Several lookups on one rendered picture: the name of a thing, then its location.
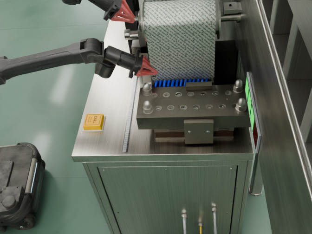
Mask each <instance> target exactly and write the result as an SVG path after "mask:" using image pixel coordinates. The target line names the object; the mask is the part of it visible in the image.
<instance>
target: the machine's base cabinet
mask: <svg viewBox="0 0 312 234"><path fill-rule="evenodd" d="M252 163H253V161H252V160H222V161H142V162H82V164H83V166H84V169H85V171H86V173H87V176H88V178H89V181H90V183H91V186H92V188H93V191H94V193H95V196H96V198H97V201H98V203H99V205H100V208H101V210H102V213H103V215H104V218H105V220H106V223H107V225H108V228H109V230H110V233H111V234H183V225H182V219H181V215H182V214H186V215H188V219H187V220H186V221H187V234H200V228H198V224H199V223H202V224H203V227H202V228H201V233H202V234H214V217H213V213H212V208H217V212H216V230H217V234H241V229H242V224H243V218H244V212H245V206H246V200H247V192H248V186H249V180H250V175H251V169H252Z"/></svg>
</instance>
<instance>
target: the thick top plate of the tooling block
mask: <svg viewBox="0 0 312 234"><path fill-rule="evenodd" d="M245 86H246V84H243V92H241V93H236V92H234V91H233V87H234V84H225V85H212V89H208V90H186V86H171V87H152V89H151V90H152V94H151V95H149V96H144V95H143V90H142V88H140V92H139V100H138V106H137V113H136V121H137V126H138V129H139V130H152V129H184V119H205V118H213V119H214V128H238V127H251V122H250V116H249V111H248V105H246V107H247V109H246V110H245V111H244V112H239V111H237V110H236V108H235V107H236V104H237V102H238V99H239V98H244V99H245V101H246V104H247V98H246V93H245ZM145 101H150V103H151V105H152V108H153V112H152V113H151V114H144V113H143V103H144V102H145Z"/></svg>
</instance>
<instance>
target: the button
mask: <svg viewBox="0 0 312 234"><path fill-rule="evenodd" d="M103 121H104V115H103V113H98V114H86V117H85V120H84V125H83V128H84V130H101V129H102V125H103Z"/></svg>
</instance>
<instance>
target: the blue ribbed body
mask: <svg viewBox="0 0 312 234"><path fill-rule="evenodd" d="M186 82H210V81H209V79H208V78H207V79H206V81H205V79H202V80H200V79H198V80H197V81H196V79H193V81H192V79H189V81H188V80H187V79H185V80H183V79H181V80H178V79H177V80H176V81H175V80H174V79H173V80H172V81H171V80H168V81H167V80H164V81H162V80H160V81H158V80H156V81H155V83H154V87H169V86H170V87H171V86H186Z"/></svg>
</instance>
